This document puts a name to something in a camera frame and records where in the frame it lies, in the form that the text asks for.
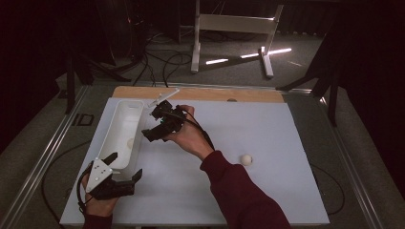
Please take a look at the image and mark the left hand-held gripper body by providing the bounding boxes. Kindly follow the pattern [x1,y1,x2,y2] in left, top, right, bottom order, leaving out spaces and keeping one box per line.
[85,158,135,201]

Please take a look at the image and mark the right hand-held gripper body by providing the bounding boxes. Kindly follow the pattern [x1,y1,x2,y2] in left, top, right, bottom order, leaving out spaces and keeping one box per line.
[147,88,187,132]

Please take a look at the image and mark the white plastic bin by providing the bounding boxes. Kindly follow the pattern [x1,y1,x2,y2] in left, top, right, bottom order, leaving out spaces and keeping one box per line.
[96,99,147,181]

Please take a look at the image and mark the person's right hand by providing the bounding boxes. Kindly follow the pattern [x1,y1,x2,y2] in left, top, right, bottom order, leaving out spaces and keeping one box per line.
[163,104,215,161]

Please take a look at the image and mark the person's left hand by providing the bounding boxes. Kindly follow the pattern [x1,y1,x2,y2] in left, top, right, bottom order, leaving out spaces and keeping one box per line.
[80,173,119,218]

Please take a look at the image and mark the black stand legs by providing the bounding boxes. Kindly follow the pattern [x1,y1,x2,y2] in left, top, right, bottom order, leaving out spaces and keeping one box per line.
[276,31,340,128]
[65,53,132,115]

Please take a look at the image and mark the pale blue table mat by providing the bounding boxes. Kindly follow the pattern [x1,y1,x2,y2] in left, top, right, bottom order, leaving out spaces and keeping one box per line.
[59,96,330,227]

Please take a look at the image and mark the white metal stand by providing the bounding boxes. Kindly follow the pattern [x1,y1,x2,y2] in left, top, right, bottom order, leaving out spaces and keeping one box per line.
[190,0,285,79]

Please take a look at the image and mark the left hand-held gripper cable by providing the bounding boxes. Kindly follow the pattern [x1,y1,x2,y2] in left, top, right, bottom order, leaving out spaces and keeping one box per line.
[75,165,94,213]

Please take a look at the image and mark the hand-held gripper cable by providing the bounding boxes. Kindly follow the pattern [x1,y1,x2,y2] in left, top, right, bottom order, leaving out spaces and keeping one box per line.
[75,165,94,213]
[173,108,216,151]

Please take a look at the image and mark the right hand-held gripper cable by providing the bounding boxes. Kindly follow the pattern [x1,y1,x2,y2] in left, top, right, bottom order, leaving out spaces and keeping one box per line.
[173,108,216,151]

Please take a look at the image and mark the looped black cable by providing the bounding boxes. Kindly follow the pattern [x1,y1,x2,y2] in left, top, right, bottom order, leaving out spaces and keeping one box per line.
[132,31,192,88]

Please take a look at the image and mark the black floor cable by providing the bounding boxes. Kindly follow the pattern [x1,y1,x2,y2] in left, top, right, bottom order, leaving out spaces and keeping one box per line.
[41,139,94,225]
[309,162,347,217]

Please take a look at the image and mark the aluminium floor rail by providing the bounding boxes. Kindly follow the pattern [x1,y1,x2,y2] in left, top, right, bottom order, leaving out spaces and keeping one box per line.
[319,96,383,229]
[0,85,90,229]

